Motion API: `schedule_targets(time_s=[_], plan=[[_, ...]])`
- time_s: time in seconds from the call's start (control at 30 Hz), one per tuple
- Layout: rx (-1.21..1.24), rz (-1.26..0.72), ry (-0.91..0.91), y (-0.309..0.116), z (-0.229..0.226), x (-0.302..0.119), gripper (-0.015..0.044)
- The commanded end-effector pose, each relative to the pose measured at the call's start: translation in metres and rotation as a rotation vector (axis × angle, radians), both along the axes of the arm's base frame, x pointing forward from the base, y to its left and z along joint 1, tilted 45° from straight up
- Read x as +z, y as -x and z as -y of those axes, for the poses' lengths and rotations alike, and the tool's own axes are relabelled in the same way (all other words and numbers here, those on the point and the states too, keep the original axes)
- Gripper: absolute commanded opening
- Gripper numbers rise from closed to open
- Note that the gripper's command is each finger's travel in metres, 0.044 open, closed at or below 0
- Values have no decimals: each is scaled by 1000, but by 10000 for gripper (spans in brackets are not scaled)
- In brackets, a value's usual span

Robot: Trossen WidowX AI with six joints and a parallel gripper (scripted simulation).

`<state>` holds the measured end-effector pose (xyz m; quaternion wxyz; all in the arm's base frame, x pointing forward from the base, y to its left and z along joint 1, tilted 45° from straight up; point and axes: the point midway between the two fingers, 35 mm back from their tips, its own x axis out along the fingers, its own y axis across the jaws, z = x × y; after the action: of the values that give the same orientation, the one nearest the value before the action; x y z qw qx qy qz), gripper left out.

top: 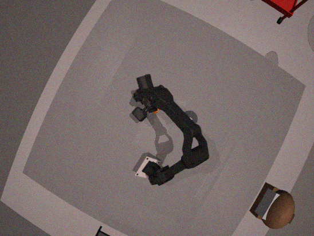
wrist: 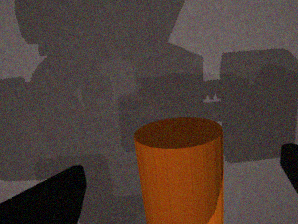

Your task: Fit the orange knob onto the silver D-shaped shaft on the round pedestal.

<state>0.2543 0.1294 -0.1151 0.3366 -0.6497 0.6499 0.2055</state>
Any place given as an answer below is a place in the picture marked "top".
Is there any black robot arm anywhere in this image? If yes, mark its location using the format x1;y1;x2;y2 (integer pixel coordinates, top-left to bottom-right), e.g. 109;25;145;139
132;74;209;186

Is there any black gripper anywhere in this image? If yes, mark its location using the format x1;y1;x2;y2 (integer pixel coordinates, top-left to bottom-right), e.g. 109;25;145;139
132;85;164;121

